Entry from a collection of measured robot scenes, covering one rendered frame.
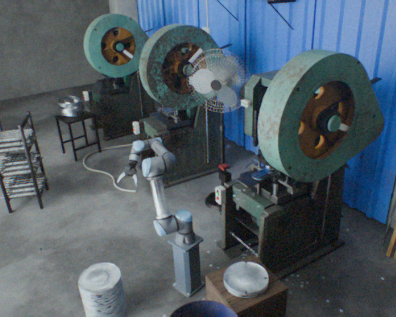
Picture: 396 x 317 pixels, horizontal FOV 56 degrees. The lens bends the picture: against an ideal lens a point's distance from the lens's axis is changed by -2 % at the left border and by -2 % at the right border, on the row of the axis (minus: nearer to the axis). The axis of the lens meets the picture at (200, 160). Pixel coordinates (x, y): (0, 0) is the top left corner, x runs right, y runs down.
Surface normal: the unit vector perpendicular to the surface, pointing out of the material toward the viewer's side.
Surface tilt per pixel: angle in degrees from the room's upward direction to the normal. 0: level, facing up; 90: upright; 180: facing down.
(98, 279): 0
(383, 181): 90
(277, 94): 59
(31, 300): 0
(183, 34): 90
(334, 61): 90
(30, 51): 90
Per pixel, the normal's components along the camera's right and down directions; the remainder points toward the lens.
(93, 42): 0.57, 0.35
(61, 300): -0.04, -0.90
